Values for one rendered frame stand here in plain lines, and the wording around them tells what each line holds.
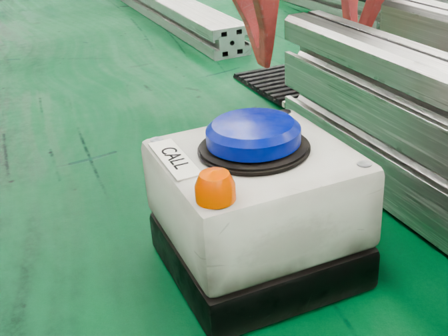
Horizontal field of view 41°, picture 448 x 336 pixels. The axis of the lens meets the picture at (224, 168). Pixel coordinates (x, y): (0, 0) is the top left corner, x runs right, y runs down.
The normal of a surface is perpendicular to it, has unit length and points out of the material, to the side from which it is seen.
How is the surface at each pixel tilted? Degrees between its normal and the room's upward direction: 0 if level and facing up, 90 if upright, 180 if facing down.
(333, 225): 90
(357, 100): 90
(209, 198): 90
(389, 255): 0
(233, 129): 3
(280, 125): 3
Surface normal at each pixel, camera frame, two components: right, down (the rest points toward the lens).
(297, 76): -0.92, 0.22
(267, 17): 0.38, 0.70
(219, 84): -0.06, -0.89
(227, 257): 0.40, 0.40
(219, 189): 0.22, 0.03
